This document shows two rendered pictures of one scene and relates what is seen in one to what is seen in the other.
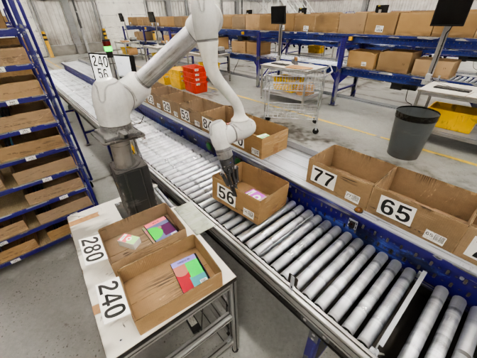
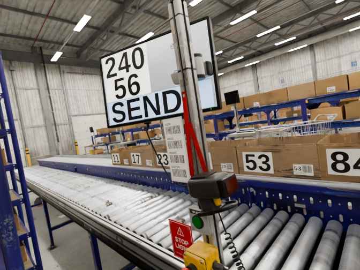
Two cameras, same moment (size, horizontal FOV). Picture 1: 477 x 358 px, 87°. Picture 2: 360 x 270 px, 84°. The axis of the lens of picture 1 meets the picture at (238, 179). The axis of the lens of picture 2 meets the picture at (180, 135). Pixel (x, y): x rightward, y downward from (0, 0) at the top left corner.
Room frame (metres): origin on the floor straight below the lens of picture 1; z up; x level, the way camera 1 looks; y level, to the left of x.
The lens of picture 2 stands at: (1.41, 0.97, 1.22)
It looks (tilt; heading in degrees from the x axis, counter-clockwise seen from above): 3 degrees down; 356
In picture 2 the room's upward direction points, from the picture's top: 9 degrees counter-clockwise
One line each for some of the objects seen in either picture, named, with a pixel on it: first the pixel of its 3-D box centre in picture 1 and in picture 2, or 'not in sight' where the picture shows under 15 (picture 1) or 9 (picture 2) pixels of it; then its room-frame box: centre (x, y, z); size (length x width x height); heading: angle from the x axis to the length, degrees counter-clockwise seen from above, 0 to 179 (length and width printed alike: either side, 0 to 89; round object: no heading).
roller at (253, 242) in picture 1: (276, 226); not in sight; (1.10, -0.22, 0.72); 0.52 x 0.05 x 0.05; 130
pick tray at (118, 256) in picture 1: (143, 235); not in sight; (0.98, 0.52, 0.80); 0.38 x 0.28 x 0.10; 125
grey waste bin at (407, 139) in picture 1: (409, 133); not in sight; (3.27, -2.42, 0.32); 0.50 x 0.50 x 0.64
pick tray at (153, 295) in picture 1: (170, 277); not in sight; (0.71, 0.32, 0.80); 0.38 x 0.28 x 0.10; 124
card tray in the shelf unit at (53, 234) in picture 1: (69, 217); not in sight; (1.83, 1.62, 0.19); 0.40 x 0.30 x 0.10; 132
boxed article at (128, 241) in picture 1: (129, 241); not in sight; (0.96, 0.60, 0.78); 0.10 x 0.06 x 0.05; 71
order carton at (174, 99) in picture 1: (181, 104); (222, 155); (2.77, 0.60, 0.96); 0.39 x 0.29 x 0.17; 40
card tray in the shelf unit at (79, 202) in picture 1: (61, 202); not in sight; (1.83, 1.62, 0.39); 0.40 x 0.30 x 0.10; 131
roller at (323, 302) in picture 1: (347, 275); not in sight; (0.75, -0.51, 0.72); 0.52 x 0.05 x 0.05; 130
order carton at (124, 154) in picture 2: not in sight; (132, 155); (3.66, 1.36, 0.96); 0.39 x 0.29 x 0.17; 41
